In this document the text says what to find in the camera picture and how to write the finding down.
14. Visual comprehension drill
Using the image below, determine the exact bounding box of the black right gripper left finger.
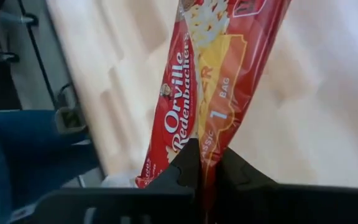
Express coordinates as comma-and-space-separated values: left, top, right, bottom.
144, 138, 204, 224

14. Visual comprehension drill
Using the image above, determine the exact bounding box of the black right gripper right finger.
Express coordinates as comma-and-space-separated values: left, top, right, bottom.
214, 147, 292, 224

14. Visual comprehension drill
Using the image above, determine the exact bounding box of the red butter popcorn bag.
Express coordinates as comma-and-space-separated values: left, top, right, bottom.
135, 0, 293, 224

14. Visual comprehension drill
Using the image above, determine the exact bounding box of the person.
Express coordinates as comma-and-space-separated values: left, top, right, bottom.
0, 109, 101, 224

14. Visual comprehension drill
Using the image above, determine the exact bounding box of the grey metal bracket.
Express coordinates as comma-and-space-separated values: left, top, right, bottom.
54, 106, 88, 135

